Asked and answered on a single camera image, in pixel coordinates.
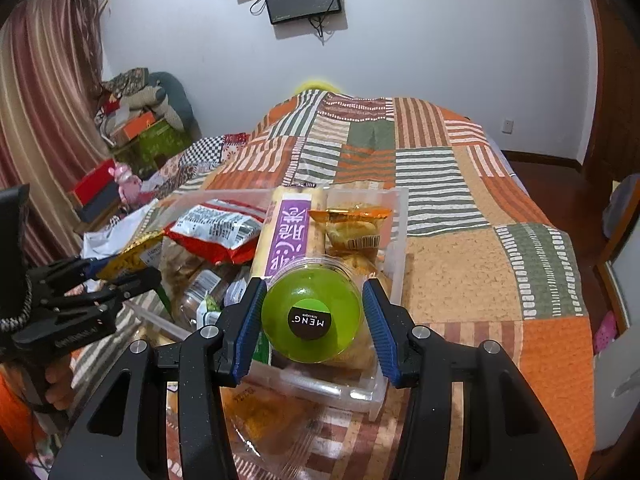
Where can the white plastic bag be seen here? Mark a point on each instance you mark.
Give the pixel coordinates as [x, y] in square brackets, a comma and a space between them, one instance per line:
[115, 237]

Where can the orange cookie bag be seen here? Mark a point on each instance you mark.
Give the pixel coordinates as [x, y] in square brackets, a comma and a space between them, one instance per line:
[265, 421]

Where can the purple label bread pack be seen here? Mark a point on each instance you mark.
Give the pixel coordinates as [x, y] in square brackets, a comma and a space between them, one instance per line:
[289, 233]

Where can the white cabinet with handle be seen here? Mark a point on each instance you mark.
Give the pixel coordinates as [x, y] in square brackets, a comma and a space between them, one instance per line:
[616, 387]

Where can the yellow headboard hoop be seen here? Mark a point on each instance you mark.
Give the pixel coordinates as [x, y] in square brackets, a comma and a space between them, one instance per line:
[316, 84]

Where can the green storage box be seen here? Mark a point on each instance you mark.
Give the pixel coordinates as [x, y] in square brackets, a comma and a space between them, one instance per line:
[151, 149]

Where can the brown wooden door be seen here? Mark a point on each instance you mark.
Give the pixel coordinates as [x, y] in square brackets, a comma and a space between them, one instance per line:
[613, 148]

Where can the green jelly cup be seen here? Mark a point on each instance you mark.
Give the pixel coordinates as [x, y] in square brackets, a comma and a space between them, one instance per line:
[312, 311]

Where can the yellow noodle snack packet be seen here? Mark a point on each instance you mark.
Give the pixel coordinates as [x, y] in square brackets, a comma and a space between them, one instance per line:
[142, 253]

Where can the red gift box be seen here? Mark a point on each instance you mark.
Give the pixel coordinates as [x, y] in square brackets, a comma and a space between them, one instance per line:
[88, 187]

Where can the clear plastic storage bin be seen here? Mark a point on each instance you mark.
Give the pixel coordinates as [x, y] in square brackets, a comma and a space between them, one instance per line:
[353, 381]

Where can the round cookies clear bag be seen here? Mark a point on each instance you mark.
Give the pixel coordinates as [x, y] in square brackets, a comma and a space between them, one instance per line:
[177, 267]

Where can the red white chip bag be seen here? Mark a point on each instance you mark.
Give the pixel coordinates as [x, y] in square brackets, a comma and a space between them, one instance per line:
[219, 231]

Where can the grey plush elephant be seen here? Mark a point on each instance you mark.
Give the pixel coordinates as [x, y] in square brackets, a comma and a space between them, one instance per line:
[165, 97]

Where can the white wall socket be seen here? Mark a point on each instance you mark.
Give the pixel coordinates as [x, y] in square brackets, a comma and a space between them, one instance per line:
[507, 126]

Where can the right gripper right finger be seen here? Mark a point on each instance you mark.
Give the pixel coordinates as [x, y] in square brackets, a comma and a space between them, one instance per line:
[507, 433]

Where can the orange pastry bag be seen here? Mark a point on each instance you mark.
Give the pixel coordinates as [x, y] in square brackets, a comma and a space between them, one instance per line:
[354, 230]

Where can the left hand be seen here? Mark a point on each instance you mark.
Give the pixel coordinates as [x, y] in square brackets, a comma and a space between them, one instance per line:
[59, 376]

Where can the orange shoe box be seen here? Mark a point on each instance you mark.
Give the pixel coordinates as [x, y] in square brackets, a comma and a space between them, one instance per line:
[128, 131]

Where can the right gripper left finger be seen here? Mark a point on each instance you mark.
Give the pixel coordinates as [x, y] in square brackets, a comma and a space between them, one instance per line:
[121, 433]

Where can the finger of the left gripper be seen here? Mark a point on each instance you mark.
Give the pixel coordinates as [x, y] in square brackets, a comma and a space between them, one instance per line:
[100, 269]
[129, 286]

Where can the pink plush toy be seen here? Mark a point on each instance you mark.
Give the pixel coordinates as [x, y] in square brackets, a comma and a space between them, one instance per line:
[129, 185]

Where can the patchwork striped quilt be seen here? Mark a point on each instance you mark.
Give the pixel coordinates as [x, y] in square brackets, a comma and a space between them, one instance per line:
[482, 259]

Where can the striped red curtain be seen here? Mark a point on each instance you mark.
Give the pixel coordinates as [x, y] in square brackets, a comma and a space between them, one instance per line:
[51, 67]

